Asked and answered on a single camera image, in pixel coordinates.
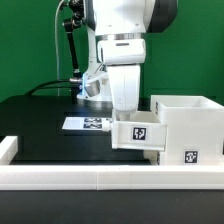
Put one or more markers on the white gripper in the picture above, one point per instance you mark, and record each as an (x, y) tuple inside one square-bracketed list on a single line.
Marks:
[(124, 84)]

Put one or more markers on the white drawer tray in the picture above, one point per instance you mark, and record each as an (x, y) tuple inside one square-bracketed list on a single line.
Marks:
[(142, 131), (151, 156)]

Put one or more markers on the white drawer cabinet box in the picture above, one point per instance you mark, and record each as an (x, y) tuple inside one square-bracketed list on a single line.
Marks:
[(195, 130)]

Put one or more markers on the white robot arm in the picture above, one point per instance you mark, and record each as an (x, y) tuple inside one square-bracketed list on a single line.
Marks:
[(115, 29)]

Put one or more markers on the marker sheet on table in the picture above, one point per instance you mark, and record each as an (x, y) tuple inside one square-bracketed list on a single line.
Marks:
[(86, 123)]

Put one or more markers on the white U-shaped table fence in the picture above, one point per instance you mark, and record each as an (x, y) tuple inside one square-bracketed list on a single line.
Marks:
[(67, 177)]

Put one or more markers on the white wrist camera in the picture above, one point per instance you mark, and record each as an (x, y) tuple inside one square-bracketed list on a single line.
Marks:
[(116, 52)]

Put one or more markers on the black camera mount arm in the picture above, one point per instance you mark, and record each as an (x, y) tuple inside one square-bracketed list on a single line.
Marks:
[(70, 24)]

